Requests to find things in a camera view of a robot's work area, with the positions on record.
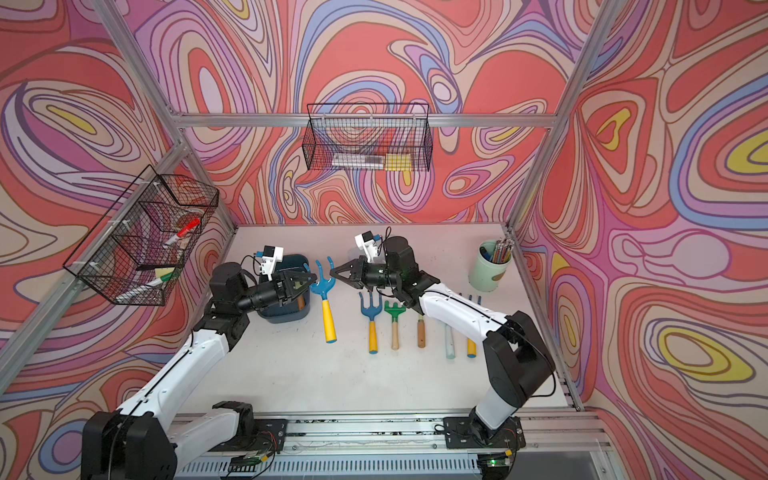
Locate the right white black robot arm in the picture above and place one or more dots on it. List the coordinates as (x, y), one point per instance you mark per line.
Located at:
(517, 359)

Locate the coloured pencils bunch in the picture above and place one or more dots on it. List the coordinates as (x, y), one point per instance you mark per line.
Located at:
(501, 252)

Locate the green rake wooden handle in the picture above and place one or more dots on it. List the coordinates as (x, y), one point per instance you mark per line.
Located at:
(395, 310)

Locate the black wire basket left wall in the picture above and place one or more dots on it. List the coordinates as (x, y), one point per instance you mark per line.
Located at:
(151, 209)

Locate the red marker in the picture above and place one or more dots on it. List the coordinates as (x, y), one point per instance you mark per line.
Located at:
(187, 229)

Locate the green white marker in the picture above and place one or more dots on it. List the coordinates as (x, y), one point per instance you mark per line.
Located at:
(142, 289)

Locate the blue rake yellow handle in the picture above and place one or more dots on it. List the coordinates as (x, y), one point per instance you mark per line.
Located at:
(471, 345)
(371, 308)

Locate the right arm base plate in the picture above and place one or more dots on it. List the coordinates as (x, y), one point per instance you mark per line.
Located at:
(470, 433)

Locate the yellow handled tool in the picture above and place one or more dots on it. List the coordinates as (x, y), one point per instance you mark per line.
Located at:
(322, 287)

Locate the teal storage box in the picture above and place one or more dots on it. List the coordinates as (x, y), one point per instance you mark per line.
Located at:
(293, 304)

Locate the black wire basket wall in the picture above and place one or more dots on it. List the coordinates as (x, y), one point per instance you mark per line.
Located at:
(151, 209)
(358, 135)

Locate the yellow eraser in basket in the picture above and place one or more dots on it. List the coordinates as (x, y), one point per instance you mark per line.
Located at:
(398, 162)

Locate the light blue rake pale handle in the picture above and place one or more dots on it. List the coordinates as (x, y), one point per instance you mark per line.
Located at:
(449, 343)

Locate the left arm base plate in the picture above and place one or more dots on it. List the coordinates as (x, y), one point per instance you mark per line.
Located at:
(239, 429)

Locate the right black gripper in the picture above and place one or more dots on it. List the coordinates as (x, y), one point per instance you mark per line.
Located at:
(357, 278)

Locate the lime rake wooden handle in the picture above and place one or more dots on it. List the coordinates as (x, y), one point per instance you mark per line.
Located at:
(421, 332)

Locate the green pencil cup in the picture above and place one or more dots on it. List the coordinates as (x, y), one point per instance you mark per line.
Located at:
(485, 276)

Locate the black wire basket back wall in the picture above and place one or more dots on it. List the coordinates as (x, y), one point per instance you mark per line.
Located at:
(358, 135)

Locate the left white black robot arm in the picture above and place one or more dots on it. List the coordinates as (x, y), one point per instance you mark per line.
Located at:
(138, 440)

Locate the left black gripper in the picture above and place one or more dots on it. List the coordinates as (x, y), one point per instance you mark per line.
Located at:
(283, 284)

